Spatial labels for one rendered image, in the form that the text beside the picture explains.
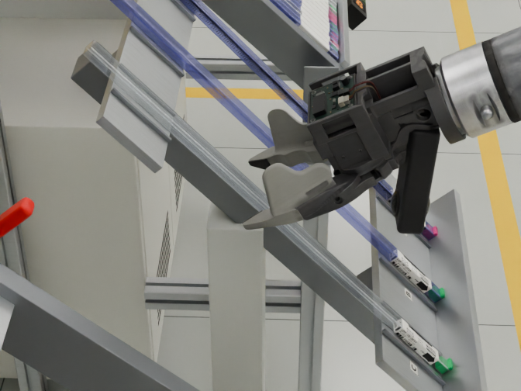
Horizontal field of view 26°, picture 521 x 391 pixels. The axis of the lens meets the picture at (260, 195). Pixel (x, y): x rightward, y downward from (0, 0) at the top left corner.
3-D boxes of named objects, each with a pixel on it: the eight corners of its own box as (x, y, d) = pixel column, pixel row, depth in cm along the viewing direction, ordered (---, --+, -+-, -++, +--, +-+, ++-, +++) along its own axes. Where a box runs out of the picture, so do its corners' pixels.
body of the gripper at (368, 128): (301, 84, 102) (425, 32, 99) (342, 153, 107) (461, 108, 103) (299, 131, 96) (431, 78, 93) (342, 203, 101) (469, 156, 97)
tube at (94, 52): (440, 365, 119) (449, 361, 118) (441, 375, 118) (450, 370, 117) (85, 46, 98) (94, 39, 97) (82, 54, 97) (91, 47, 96)
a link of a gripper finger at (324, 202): (284, 191, 102) (364, 138, 102) (293, 205, 103) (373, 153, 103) (301, 214, 98) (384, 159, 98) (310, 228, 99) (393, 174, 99)
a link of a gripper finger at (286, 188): (218, 188, 99) (305, 130, 99) (249, 234, 102) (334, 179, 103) (227, 202, 97) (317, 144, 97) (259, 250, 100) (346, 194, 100)
